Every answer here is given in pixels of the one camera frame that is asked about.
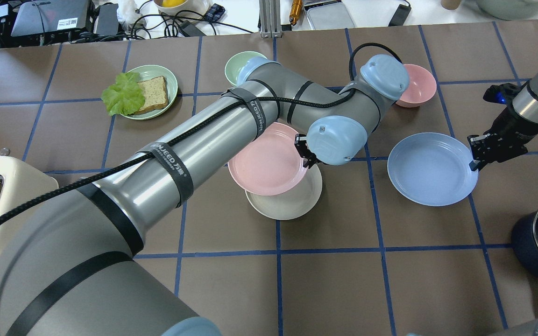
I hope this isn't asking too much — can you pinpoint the white toaster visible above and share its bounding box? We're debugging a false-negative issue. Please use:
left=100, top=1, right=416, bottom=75
left=0, top=156, right=58, bottom=254

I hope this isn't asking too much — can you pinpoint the green lettuce leaf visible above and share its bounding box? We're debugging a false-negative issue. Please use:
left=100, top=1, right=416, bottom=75
left=101, top=71, right=145, bottom=116

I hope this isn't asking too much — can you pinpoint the pink plate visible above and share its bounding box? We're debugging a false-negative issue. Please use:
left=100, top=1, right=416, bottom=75
left=227, top=123, right=308, bottom=196

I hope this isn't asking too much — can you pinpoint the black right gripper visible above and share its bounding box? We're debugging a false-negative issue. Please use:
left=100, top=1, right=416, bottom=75
left=467, top=83, right=538, bottom=171

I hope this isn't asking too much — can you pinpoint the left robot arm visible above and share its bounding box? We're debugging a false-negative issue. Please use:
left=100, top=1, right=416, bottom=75
left=0, top=55, right=410, bottom=336

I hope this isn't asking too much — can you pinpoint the blue plate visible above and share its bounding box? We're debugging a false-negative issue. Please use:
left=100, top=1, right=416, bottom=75
left=387, top=132, right=479, bottom=207

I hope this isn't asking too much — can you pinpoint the kitchen scale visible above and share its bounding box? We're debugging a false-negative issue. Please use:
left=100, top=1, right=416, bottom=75
left=303, top=0, right=356, bottom=30

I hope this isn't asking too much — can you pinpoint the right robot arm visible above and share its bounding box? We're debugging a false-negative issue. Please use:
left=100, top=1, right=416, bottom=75
left=467, top=73, right=538, bottom=171

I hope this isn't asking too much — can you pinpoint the white bowl with fruit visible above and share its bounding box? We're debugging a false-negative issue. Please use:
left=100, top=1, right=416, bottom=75
left=153, top=0, right=211, bottom=18

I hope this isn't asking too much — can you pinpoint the pink bowl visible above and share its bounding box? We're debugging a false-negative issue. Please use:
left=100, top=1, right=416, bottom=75
left=396, top=64, right=436, bottom=108

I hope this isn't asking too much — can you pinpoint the cardboard tube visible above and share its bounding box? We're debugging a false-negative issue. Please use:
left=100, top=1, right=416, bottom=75
left=440, top=0, right=462, bottom=10

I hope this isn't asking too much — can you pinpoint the aluminium frame post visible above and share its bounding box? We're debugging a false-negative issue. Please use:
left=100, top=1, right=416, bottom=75
left=259, top=0, right=283, bottom=38

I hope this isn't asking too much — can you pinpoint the green plate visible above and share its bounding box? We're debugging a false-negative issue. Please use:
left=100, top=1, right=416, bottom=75
left=120, top=64, right=178, bottom=120

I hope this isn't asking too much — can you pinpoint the green bowl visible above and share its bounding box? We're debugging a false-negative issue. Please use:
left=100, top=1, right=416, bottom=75
left=224, top=51, right=269, bottom=87

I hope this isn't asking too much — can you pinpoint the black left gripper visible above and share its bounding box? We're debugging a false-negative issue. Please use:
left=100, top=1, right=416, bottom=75
left=294, top=133, right=321, bottom=169

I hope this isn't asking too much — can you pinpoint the cream plate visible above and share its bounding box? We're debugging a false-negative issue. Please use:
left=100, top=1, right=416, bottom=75
left=245, top=166, right=323, bottom=221

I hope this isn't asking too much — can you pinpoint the black power adapter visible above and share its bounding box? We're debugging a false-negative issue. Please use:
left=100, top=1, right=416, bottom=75
left=388, top=4, right=411, bottom=26

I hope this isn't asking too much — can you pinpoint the bread slice on plate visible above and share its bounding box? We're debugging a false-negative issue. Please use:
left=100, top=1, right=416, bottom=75
left=134, top=75, right=169, bottom=115

